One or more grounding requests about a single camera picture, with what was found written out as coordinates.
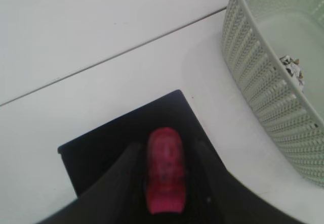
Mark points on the green plastic woven basket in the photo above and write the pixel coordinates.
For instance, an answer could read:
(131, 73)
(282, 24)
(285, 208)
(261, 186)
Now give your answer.
(255, 35)

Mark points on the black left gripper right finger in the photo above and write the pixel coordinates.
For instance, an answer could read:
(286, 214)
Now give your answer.
(220, 197)

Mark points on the pink pencil sharpener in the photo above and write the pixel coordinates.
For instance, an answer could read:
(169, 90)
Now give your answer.
(166, 186)

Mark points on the black mesh pen holder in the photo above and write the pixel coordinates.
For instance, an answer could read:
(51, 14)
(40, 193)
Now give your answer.
(89, 156)

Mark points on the large paper ball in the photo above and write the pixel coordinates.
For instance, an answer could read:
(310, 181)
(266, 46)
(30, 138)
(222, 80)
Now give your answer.
(294, 70)

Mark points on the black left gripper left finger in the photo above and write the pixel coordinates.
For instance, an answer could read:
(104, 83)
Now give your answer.
(115, 198)

